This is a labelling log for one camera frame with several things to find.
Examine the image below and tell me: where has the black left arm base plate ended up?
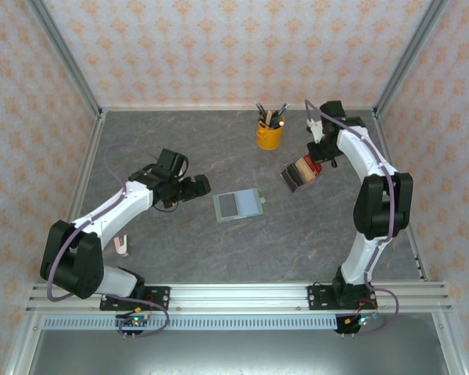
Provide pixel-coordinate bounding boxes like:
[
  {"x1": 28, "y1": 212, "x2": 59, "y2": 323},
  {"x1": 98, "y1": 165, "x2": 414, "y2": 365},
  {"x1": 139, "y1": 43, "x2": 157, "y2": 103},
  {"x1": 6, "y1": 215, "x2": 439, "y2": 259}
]
[{"x1": 99, "y1": 286, "x2": 172, "y2": 313}]

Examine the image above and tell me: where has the long aluminium mounting rail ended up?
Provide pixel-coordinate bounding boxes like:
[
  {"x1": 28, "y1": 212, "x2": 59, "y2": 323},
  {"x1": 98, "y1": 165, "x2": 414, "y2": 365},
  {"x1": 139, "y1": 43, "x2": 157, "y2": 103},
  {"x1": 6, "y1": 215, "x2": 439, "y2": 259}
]
[{"x1": 25, "y1": 283, "x2": 453, "y2": 313}]

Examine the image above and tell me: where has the pale pink card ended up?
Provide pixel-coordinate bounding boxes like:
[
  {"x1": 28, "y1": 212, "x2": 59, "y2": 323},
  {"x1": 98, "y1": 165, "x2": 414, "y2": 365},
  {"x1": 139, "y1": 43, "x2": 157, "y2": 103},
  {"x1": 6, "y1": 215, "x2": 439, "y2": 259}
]
[{"x1": 113, "y1": 234, "x2": 129, "y2": 257}]

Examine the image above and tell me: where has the yellow pen cup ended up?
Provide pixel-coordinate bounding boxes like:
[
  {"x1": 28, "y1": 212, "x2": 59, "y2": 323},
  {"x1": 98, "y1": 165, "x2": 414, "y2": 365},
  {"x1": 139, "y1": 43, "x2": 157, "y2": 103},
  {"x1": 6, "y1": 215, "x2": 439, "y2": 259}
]
[{"x1": 256, "y1": 115, "x2": 285, "y2": 151}]

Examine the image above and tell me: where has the aluminium upright frame post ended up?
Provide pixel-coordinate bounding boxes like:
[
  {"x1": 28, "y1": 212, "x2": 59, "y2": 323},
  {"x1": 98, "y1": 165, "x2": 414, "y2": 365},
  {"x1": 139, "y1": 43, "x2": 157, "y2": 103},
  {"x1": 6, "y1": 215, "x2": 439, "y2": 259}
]
[
  {"x1": 26, "y1": 0, "x2": 105, "y2": 120},
  {"x1": 374, "y1": 0, "x2": 449, "y2": 118}
]

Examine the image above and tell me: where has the pale green card holder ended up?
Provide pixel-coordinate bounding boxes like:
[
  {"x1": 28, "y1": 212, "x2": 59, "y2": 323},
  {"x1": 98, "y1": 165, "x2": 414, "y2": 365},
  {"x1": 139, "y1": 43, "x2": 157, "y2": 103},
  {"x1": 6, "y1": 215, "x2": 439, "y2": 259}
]
[{"x1": 213, "y1": 187, "x2": 267, "y2": 223}]

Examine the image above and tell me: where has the aluminium frame leg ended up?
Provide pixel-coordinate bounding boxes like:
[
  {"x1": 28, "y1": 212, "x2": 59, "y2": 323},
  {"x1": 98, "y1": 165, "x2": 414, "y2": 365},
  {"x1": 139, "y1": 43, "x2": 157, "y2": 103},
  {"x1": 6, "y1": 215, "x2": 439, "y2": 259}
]
[
  {"x1": 432, "y1": 312, "x2": 465, "y2": 375},
  {"x1": 5, "y1": 312, "x2": 44, "y2": 375}
]

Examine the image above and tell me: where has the black VIP card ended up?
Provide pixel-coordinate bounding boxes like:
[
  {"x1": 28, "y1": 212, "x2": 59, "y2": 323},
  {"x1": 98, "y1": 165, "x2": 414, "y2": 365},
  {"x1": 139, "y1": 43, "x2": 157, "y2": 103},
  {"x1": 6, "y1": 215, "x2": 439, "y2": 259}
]
[{"x1": 217, "y1": 194, "x2": 238, "y2": 217}]

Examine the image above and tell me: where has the slotted grey cable duct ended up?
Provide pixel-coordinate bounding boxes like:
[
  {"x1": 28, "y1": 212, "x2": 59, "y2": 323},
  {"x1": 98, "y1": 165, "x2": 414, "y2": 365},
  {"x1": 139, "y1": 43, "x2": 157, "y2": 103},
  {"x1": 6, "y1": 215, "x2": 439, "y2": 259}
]
[{"x1": 42, "y1": 315, "x2": 339, "y2": 332}]

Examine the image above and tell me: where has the aluminium rear rail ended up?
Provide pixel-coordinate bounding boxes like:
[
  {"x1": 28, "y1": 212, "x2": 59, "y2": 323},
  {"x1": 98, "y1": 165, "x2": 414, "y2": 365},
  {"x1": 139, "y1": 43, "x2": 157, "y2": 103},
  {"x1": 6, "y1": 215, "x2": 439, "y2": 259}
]
[{"x1": 101, "y1": 105, "x2": 376, "y2": 113}]

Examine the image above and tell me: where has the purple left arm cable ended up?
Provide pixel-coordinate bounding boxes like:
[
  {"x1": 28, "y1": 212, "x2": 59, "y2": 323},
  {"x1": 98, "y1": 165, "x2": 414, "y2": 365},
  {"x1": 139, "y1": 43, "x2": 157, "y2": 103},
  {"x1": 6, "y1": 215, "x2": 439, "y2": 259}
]
[{"x1": 46, "y1": 143, "x2": 170, "y2": 339}]

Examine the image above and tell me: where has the aluminium side rail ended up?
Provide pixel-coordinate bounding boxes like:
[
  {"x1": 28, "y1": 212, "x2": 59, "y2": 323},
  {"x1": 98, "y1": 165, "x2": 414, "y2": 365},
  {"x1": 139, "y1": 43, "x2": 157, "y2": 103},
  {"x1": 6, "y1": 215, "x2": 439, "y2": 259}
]
[
  {"x1": 372, "y1": 109, "x2": 431, "y2": 283},
  {"x1": 46, "y1": 110, "x2": 107, "y2": 283}
]

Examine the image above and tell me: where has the grey metal panel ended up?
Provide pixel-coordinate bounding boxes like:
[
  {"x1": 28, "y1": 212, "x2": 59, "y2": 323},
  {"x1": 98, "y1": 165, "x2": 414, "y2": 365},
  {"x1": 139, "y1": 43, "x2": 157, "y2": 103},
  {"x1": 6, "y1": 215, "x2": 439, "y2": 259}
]
[{"x1": 27, "y1": 330, "x2": 446, "y2": 375}]

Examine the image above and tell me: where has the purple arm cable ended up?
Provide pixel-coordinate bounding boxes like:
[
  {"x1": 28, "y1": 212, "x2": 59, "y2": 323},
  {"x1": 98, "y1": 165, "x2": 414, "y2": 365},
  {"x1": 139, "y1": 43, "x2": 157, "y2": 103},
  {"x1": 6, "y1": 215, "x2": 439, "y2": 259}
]
[
  {"x1": 304, "y1": 99, "x2": 399, "y2": 338},
  {"x1": 46, "y1": 143, "x2": 170, "y2": 339}
]

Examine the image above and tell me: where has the red card pack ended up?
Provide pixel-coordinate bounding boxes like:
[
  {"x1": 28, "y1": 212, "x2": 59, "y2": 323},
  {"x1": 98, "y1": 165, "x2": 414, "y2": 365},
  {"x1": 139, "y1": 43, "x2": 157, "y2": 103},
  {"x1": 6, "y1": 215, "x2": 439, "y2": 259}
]
[{"x1": 303, "y1": 153, "x2": 323, "y2": 175}]

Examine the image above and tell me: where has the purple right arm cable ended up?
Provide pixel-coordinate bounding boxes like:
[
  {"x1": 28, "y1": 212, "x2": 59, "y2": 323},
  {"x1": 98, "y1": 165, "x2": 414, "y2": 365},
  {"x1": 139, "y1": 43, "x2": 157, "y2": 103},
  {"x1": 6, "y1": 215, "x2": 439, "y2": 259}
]
[{"x1": 304, "y1": 99, "x2": 399, "y2": 338}]

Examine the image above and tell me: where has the wooden card box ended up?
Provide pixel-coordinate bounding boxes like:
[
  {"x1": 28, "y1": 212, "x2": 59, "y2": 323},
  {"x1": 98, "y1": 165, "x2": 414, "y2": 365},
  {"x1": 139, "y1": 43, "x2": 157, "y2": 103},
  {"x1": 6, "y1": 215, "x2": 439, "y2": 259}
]
[{"x1": 280, "y1": 153, "x2": 324, "y2": 195}]

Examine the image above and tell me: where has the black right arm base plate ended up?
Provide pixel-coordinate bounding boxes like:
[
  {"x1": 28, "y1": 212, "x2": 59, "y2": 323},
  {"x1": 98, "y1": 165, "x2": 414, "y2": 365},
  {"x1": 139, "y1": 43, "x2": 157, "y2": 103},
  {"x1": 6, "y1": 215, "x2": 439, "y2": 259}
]
[{"x1": 306, "y1": 284, "x2": 378, "y2": 313}]

